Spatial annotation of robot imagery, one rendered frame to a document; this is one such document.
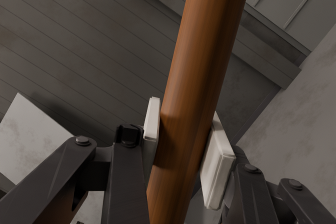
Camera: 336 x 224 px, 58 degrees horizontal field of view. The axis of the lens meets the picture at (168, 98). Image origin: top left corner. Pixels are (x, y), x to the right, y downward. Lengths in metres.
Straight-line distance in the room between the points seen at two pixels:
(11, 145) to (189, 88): 4.16
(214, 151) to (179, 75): 0.04
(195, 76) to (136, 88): 3.68
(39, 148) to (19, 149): 0.29
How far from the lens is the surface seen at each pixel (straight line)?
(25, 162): 4.23
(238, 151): 0.17
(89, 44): 3.83
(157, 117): 0.16
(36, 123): 4.00
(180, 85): 0.16
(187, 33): 0.16
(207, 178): 0.16
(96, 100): 3.95
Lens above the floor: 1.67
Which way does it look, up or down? 9 degrees down
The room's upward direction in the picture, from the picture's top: 57 degrees counter-clockwise
